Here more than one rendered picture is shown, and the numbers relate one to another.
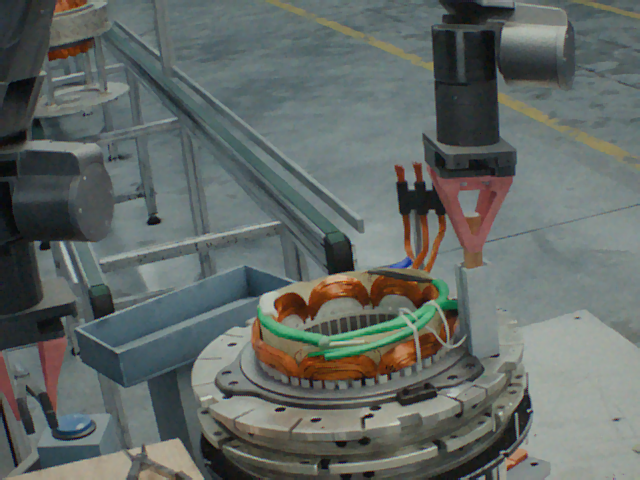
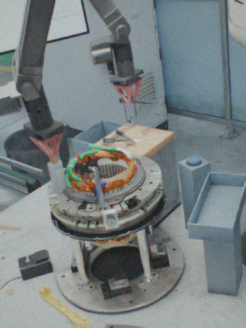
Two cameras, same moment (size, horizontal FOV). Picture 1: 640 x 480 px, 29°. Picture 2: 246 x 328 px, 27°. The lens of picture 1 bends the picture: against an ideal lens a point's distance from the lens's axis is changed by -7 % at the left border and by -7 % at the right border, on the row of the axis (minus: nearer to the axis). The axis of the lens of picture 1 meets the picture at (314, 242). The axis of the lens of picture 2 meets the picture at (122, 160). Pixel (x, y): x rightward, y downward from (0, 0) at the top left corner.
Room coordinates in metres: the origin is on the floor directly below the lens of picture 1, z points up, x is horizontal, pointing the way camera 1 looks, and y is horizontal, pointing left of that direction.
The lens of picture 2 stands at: (2.24, -0.58, 1.79)
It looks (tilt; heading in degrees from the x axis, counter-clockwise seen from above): 28 degrees down; 150
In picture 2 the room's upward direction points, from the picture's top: 10 degrees counter-clockwise
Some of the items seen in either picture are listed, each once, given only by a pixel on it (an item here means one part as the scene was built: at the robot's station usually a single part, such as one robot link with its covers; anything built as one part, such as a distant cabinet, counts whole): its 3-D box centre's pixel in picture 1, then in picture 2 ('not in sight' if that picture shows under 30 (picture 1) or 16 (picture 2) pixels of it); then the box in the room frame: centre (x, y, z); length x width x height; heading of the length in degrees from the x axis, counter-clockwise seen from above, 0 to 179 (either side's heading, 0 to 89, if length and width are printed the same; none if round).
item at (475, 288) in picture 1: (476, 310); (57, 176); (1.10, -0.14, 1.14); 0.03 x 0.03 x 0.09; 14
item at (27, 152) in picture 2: not in sight; (41, 162); (-0.45, 0.39, 0.39); 0.39 x 0.39 x 0.35
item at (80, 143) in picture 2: not in sight; (105, 167); (0.81, 0.17, 0.92); 0.17 x 0.11 x 0.28; 107
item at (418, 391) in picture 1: (416, 392); not in sight; (1.03, -0.07, 1.10); 0.03 x 0.01 x 0.01; 104
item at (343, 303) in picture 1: (338, 304); not in sight; (1.23, -0.01, 1.12); 0.05 x 0.01 x 0.02; 104
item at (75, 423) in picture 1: (72, 423); (193, 160); (1.18, 0.27, 1.04); 0.04 x 0.04 x 0.01
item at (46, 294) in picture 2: not in sight; (64, 309); (1.20, -0.25, 0.80); 0.22 x 0.04 x 0.03; 8
